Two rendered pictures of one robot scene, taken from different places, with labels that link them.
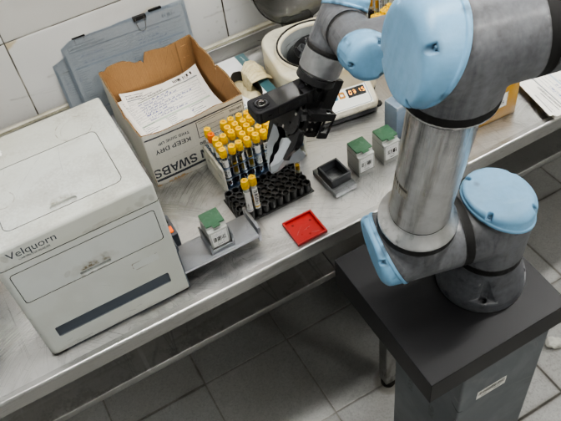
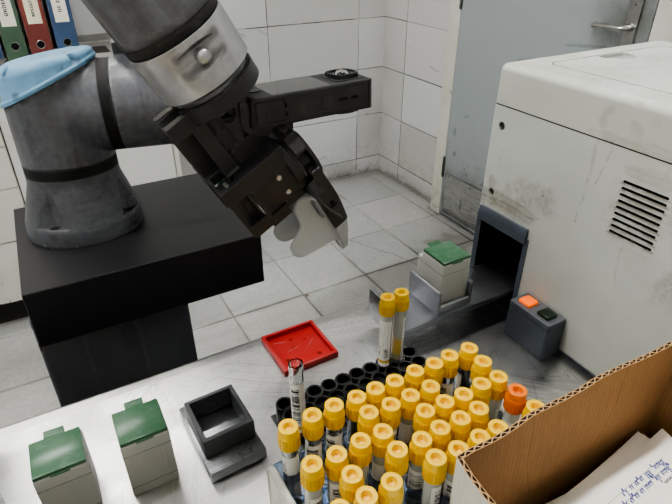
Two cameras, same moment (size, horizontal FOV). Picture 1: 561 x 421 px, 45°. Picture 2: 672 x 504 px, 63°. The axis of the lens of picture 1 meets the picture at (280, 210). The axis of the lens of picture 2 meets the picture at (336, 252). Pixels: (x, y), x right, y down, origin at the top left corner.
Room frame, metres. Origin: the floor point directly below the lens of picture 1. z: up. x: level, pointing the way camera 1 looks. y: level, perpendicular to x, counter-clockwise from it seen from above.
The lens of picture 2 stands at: (1.39, -0.06, 1.31)
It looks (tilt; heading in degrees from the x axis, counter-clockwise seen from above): 31 degrees down; 173
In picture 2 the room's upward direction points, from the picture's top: straight up
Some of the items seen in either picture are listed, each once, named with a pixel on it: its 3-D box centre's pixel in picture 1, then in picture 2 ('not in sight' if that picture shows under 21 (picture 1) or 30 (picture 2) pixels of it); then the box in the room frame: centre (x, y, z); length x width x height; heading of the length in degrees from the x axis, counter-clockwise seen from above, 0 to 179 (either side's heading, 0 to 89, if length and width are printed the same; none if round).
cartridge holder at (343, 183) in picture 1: (334, 175); (220, 424); (1.02, -0.13, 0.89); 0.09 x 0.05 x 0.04; 25
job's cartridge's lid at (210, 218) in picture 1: (211, 219); (444, 252); (0.87, 0.13, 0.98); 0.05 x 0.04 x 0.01; 22
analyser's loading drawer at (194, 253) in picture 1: (207, 244); (453, 287); (0.86, 0.15, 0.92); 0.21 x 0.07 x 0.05; 112
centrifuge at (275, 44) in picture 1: (321, 67); not in sight; (1.35, -0.15, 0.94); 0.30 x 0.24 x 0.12; 13
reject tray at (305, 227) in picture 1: (304, 227); (299, 346); (0.90, -0.04, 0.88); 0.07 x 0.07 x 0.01; 22
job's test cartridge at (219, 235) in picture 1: (214, 230); (441, 275); (0.87, 0.13, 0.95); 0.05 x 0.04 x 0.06; 22
